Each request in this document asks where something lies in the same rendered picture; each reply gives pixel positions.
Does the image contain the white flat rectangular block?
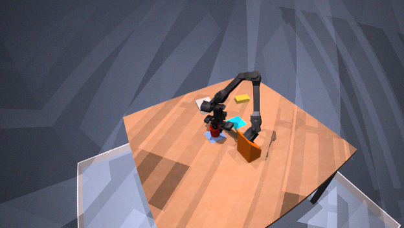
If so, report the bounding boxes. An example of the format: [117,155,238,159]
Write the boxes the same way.
[196,97,211,115]

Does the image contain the yellow flat block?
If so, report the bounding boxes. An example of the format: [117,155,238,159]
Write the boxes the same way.
[234,95,250,104]

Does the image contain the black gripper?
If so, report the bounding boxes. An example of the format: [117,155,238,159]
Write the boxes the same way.
[204,113,234,133]

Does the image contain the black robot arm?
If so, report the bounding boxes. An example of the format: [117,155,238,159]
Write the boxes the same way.
[200,71,262,143]

